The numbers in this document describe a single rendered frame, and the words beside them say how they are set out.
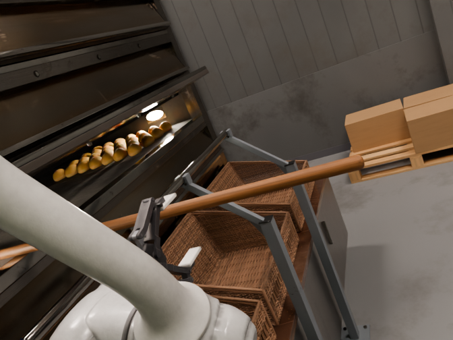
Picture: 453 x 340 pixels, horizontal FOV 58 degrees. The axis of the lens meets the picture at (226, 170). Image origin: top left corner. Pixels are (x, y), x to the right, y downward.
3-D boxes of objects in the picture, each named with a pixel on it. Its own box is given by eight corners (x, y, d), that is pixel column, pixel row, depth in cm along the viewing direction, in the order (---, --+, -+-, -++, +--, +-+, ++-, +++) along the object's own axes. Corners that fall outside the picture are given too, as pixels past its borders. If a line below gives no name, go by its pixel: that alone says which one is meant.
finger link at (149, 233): (144, 262, 78) (139, 260, 77) (147, 208, 84) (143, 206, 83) (160, 258, 77) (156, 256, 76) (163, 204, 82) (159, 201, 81)
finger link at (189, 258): (189, 264, 86) (190, 267, 86) (200, 245, 92) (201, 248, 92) (176, 266, 87) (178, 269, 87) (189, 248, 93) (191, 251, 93)
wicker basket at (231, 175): (214, 249, 214) (192, 203, 206) (243, 200, 263) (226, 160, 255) (303, 232, 193) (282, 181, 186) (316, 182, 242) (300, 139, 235)
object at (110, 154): (51, 183, 228) (46, 175, 226) (100, 152, 270) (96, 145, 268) (138, 154, 203) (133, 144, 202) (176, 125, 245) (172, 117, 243)
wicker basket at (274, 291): (163, 340, 159) (131, 282, 151) (209, 256, 208) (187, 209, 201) (280, 327, 139) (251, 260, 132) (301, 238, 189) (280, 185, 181)
